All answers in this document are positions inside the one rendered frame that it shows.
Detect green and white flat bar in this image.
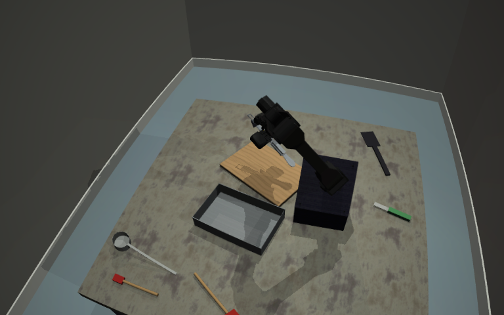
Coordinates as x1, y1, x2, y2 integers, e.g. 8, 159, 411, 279
374, 202, 411, 222

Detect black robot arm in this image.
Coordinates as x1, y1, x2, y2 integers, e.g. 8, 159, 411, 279
254, 95, 348, 196

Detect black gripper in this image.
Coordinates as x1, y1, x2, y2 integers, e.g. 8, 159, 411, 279
250, 126, 273, 149

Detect wooden cutting board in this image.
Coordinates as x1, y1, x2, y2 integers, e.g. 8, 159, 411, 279
220, 142, 302, 207

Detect black spatula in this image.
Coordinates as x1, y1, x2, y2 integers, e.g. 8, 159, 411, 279
360, 131, 390, 176

